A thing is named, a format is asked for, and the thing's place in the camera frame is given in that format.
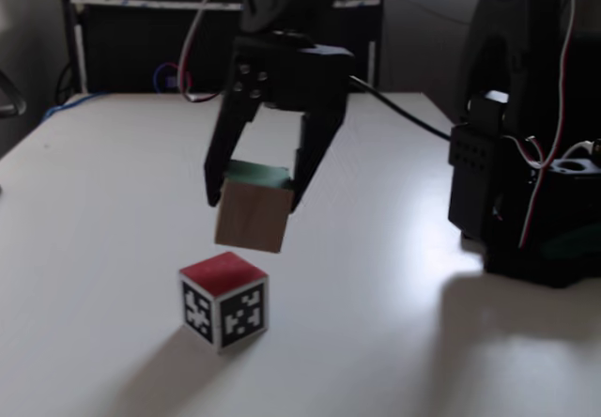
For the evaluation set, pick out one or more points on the wooden cube with green face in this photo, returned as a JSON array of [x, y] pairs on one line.
[[253, 215]]

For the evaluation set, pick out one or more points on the cube with red marker faces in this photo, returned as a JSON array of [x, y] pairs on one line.
[[220, 276]]

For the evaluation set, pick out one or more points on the black box with white trim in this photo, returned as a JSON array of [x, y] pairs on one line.
[[141, 46]]

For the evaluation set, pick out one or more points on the dark curved chair part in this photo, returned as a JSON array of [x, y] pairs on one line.
[[16, 100]]

